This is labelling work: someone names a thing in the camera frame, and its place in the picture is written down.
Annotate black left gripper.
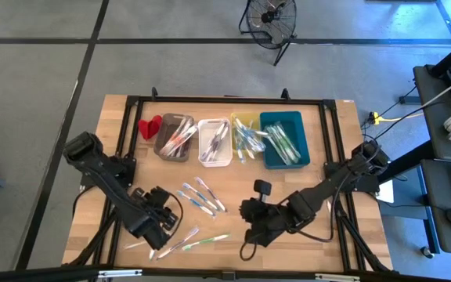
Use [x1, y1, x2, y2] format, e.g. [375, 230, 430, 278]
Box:
[131, 186, 180, 237]

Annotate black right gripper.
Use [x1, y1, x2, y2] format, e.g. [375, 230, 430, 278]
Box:
[239, 195, 291, 248]

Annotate orange toothbrush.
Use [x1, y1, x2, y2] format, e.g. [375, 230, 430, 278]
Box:
[164, 121, 190, 156]
[174, 125, 198, 156]
[170, 117, 195, 154]
[123, 240, 149, 251]
[168, 116, 192, 150]
[161, 131, 183, 157]

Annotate white plastic bin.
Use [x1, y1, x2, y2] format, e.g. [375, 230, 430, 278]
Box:
[197, 117, 233, 168]

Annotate small red bin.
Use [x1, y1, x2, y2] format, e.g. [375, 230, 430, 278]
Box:
[137, 114, 164, 141]

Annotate grey translucent bin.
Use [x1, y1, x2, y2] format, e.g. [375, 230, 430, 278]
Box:
[153, 112, 195, 163]

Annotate teal plastic bin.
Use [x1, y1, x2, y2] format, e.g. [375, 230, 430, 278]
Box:
[259, 110, 312, 171]

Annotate yellow plastic bin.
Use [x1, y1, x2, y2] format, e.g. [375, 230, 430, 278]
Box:
[230, 112, 268, 165]

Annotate white paper sheet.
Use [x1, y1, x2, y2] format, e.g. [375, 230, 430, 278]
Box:
[377, 178, 395, 204]

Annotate black gantry bar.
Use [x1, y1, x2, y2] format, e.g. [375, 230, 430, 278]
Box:
[0, 262, 451, 282]

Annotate black desk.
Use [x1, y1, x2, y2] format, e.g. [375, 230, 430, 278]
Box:
[420, 158, 451, 256]
[412, 64, 451, 162]

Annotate black floor fan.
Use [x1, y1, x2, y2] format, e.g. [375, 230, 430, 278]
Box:
[237, 0, 298, 67]

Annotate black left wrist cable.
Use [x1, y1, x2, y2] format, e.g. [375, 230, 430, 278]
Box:
[165, 191, 185, 238]

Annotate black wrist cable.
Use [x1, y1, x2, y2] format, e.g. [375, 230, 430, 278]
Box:
[165, 191, 185, 238]
[239, 230, 258, 262]

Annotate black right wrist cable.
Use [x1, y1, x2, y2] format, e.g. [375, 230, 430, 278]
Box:
[239, 230, 258, 262]

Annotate black cable bundle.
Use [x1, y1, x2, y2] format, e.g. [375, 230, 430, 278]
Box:
[333, 193, 391, 273]
[68, 186, 129, 267]

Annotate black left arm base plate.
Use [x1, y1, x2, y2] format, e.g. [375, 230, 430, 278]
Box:
[73, 156, 137, 188]

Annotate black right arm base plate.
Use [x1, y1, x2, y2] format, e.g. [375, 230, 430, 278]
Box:
[324, 160, 381, 193]

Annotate yellow extension cable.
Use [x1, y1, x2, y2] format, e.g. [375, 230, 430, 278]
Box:
[368, 111, 424, 126]

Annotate black floor cable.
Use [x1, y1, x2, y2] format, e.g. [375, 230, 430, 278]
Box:
[360, 85, 419, 130]

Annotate grey cable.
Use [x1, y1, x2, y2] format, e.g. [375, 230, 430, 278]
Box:
[420, 69, 451, 111]

